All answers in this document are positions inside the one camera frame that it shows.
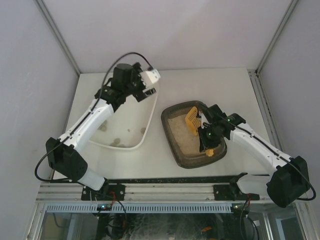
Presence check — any yellow litter scoop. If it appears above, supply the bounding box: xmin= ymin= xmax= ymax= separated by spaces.
xmin=184 ymin=106 xmax=215 ymax=157

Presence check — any dark grey litter box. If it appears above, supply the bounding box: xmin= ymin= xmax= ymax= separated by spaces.
xmin=161 ymin=100 xmax=228 ymax=169

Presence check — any white plastic tub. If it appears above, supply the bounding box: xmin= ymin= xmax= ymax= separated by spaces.
xmin=89 ymin=83 xmax=159 ymax=151

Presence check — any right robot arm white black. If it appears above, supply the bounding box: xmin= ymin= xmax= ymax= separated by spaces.
xmin=195 ymin=104 xmax=313 ymax=208

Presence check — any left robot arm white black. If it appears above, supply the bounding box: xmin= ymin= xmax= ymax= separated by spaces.
xmin=45 ymin=62 xmax=161 ymax=191

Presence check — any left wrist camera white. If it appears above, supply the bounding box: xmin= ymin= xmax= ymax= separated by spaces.
xmin=140 ymin=69 xmax=161 ymax=87

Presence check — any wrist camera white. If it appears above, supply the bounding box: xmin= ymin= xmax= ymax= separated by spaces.
xmin=140 ymin=69 xmax=161 ymax=87
xmin=197 ymin=111 xmax=209 ymax=129

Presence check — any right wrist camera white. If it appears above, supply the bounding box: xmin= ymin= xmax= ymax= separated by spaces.
xmin=197 ymin=111 xmax=209 ymax=129

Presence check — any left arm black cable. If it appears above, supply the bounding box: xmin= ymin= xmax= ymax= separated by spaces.
xmin=34 ymin=51 xmax=154 ymax=183

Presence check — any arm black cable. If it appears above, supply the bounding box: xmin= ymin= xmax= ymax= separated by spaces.
xmin=34 ymin=51 xmax=154 ymax=183
xmin=199 ymin=104 xmax=317 ymax=201

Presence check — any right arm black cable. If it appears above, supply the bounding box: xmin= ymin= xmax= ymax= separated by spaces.
xmin=199 ymin=104 xmax=317 ymax=201

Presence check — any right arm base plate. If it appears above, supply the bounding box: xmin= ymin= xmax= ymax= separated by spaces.
xmin=213 ymin=172 xmax=260 ymax=201

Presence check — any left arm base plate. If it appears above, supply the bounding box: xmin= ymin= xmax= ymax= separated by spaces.
xmin=81 ymin=180 xmax=126 ymax=201

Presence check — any aluminium front rail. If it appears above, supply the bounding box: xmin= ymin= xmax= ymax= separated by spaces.
xmin=36 ymin=181 xmax=309 ymax=203

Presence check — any grey slotted cable duct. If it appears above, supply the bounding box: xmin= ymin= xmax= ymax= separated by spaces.
xmin=46 ymin=203 xmax=232 ymax=214

